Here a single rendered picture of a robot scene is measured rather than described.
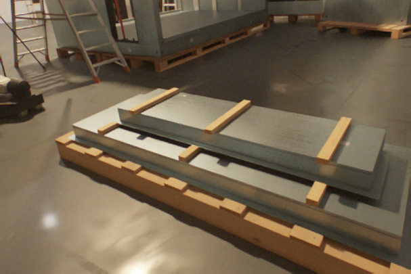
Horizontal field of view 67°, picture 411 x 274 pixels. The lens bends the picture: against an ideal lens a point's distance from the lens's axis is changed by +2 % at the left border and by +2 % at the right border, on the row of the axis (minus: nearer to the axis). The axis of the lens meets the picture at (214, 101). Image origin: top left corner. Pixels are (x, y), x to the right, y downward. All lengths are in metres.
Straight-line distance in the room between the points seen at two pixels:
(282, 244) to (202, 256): 0.37
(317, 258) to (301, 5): 7.00
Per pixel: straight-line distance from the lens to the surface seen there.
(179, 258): 1.61
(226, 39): 5.72
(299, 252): 1.52
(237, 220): 1.59
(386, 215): 1.50
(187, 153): 1.76
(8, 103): 3.67
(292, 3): 8.07
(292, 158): 1.57
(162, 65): 4.42
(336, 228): 1.49
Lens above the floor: 1.20
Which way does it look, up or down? 22 degrees down
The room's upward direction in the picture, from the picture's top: 5 degrees counter-clockwise
